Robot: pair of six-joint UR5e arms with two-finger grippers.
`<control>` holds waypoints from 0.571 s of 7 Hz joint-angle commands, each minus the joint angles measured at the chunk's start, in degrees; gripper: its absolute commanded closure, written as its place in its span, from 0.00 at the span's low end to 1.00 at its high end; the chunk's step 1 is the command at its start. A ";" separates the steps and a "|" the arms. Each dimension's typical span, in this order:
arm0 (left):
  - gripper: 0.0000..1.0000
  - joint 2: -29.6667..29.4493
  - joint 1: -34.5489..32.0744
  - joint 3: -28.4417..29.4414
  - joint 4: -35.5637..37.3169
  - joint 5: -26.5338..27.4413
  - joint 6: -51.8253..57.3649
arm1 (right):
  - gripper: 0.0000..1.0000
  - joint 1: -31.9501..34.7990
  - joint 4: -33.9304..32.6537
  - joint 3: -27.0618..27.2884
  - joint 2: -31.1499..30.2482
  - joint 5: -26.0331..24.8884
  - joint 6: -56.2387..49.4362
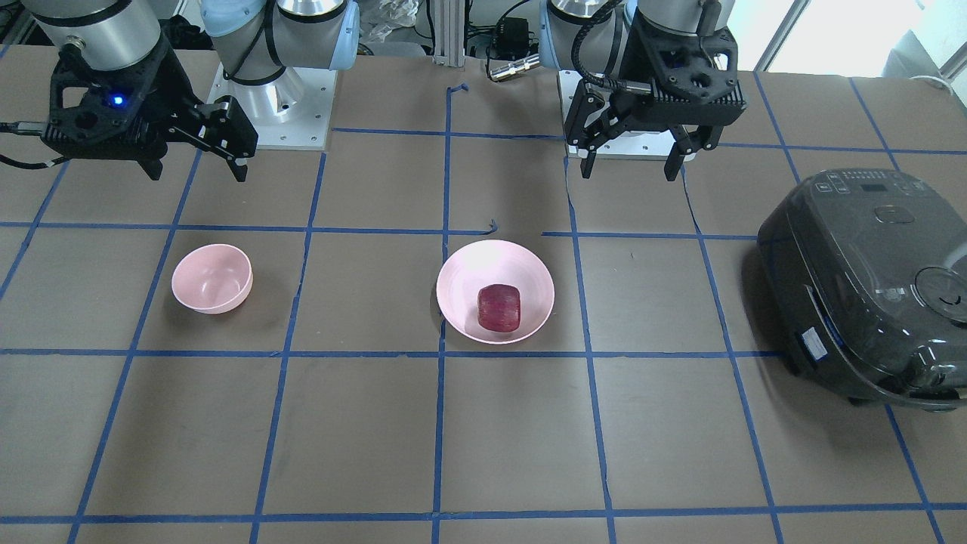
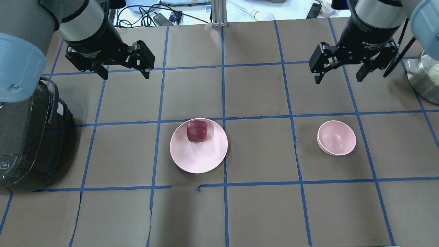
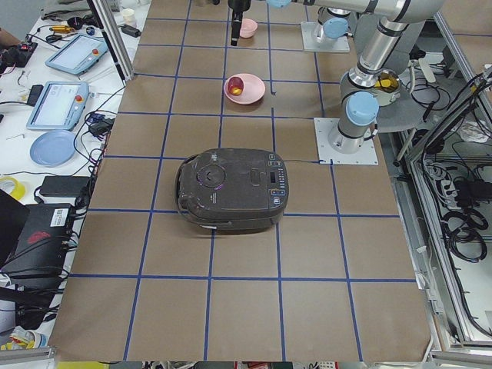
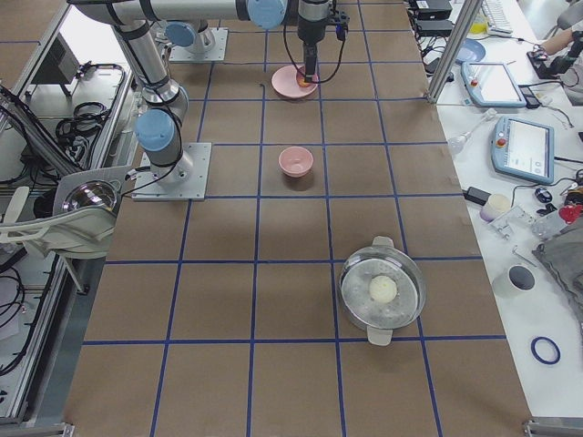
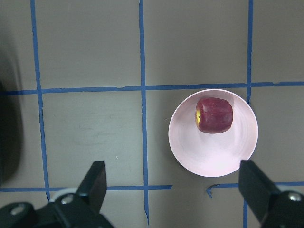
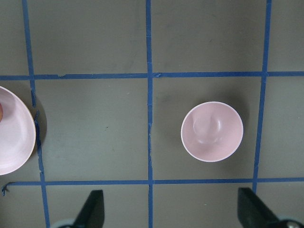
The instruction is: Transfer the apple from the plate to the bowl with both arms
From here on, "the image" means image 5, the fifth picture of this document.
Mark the red apple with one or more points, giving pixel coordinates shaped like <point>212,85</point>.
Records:
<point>213,115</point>

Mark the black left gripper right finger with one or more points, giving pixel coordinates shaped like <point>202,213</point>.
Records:
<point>274,206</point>

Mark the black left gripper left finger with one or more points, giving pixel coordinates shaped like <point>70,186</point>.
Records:
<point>80,209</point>

